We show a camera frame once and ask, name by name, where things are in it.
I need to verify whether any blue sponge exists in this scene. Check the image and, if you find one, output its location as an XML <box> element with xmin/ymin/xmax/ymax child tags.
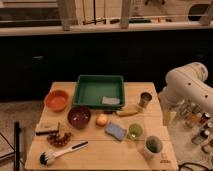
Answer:
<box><xmin>105</xmin><ymin>122</ymin><xmax>126</xmax><ymax>141</ymax></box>

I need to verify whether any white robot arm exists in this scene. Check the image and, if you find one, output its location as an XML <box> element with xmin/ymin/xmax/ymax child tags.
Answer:
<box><xmin>158</xmin><ymin>62</ymin><xmax>213</xmax><ymax>126</ymax></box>

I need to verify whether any purple bowl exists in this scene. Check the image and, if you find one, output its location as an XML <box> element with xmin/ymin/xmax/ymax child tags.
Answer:
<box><xmin>67</xmin><ymin>106</ymin><xmax>91</xmax><ymax>129</ymax></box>

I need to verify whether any orange bowl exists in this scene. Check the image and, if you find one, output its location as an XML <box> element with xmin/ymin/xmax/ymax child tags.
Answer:
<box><xmin>44</xmin><ymin>90</ymin><xmax>69</xmax><ymax>112</ymax></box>

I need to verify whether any green plastic tray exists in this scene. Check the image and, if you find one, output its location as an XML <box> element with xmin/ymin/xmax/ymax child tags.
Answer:
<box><xmin>72</xmin><ymin>75</ymin><xmax>125</xmax><ymax>110</ymax></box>

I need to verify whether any yellow apple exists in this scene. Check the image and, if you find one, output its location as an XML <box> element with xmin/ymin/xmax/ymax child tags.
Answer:
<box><xmin>96</xmin><ymin>114</ymin><xmax>108</xmax><ymax>126</ymax></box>

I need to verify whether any yellow banana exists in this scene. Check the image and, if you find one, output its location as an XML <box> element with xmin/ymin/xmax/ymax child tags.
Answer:
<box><xmin>116</xmin><ymin>106</ymin><xmax>143</xmax><ymax>117</ymax></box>

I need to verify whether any metal cup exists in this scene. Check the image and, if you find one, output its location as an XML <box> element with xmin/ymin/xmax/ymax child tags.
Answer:
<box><xmin>139</xmin><ymin>92</ymin><xmax>152</xmax><ymax>108</ymax></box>

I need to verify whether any green glass cup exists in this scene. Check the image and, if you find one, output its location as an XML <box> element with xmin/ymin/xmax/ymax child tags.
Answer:
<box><xmin>127</xmin><ymin>124</ymin><xmax>143</xmax><ymax>140</ymax></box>

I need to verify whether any red grape bunch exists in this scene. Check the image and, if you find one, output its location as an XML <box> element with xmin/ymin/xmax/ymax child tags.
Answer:
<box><xmin>47</xmin><ymin>132</ymin><xmax>71</xmax><ymax>147</ymax></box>

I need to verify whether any white mug green inside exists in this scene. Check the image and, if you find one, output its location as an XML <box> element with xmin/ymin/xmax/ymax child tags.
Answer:
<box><xmin>143</xmin><ymin>136</ymin><xmax>163</xmax><ymax>159</ymax></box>

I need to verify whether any black metal stand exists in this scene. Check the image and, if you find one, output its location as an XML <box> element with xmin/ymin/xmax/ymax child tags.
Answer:
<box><xmin>0</xmin><ymin>122</ymin><xmax>22</xmax><ymax>171</ymax></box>

